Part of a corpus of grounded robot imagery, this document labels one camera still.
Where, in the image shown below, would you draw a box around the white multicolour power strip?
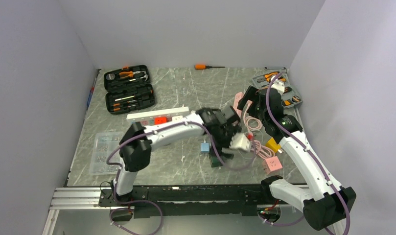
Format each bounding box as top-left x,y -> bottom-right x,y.
126,107 -> 191,126

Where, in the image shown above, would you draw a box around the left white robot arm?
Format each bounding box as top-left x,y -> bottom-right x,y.
111,106 -> 242,206

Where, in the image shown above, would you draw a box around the pink bundled strip cable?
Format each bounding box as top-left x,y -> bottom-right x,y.
249,139 -> 276,160

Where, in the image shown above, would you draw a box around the white lion print adapter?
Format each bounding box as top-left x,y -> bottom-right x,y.
172,116 -> 185,122

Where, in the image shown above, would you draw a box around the yellow cube socket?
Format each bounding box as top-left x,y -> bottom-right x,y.
265,138 -> 282,153

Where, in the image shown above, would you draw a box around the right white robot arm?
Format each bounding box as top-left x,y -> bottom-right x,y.
237,86 -> 356,235

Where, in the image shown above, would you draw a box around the small blue usb plug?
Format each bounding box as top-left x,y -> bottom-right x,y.
200,142 -> 210,153

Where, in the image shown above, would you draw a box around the black plastic tool case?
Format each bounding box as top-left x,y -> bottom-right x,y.
103,65 -> 156,115

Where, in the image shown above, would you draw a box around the orange black combination pliers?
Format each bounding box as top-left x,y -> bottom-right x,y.
264,71 -> 286,83

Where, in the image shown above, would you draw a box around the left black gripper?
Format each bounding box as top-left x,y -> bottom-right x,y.
209,126 -> 241,159

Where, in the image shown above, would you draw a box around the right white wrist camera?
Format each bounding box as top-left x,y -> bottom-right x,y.
271,80 -> 285,95

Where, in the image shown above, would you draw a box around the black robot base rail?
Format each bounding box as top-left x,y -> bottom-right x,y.
98,184 -> 285,218

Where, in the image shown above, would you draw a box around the loose orange screwdriver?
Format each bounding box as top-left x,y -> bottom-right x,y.
194,64 -> 225,70

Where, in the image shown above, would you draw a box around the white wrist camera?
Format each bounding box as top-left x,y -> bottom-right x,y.
229,133 -> 252,152
271,80 -> 285,95

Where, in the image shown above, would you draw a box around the dark green cube adapter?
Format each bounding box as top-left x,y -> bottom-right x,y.
209,148 -> 225,168

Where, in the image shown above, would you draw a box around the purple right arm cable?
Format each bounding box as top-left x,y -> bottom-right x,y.
257,71 -> 351,235

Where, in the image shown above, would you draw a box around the clear plastic screw box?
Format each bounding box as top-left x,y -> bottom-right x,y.
89,132 -> 123,176

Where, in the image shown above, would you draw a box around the grey plastic tool case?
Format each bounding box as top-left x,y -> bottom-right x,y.
250,69 -> 303,109

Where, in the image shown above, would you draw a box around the pink cube socket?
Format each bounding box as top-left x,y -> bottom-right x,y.
262,156 -> 282,175

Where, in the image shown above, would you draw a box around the red cube adapter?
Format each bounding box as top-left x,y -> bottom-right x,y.
154,117 -> 168,125

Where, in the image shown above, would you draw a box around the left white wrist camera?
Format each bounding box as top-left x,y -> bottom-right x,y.
229,133 -> 252,152

